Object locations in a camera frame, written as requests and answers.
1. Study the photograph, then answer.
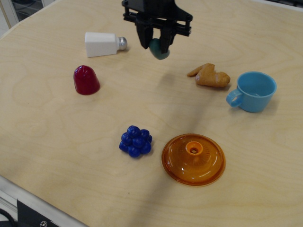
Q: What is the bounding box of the orange transparent pot lid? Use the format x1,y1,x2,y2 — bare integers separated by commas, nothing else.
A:
161,133,226,186

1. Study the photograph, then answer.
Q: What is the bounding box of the toy fried chicken wing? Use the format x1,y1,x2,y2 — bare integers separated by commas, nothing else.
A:
187,63,231,87

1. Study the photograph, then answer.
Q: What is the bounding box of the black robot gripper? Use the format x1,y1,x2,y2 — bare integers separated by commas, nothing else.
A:
122,0,193,54

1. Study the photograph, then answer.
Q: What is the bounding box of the black bracket with screw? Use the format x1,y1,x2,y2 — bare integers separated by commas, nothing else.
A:
17,200,58,227

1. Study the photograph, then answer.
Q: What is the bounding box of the blue toy grape bunch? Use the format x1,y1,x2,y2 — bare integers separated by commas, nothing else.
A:
119,125,152,158

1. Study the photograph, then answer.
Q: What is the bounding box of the aluminium table frame rail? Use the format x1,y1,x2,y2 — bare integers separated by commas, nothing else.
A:
0,176,86,227

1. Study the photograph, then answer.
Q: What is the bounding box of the green toy cucumber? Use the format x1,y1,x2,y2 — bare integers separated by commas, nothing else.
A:
149,38,170,60

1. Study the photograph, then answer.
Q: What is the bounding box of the light blue plastic cup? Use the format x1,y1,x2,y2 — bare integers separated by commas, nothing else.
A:
226,71,277,113

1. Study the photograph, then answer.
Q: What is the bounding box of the dark red plastic dome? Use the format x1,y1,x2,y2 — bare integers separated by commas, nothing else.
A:
73,65,100,95

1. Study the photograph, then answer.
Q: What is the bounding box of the white salt shaker silver cap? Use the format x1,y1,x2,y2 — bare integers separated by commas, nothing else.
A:
85,32,128,58

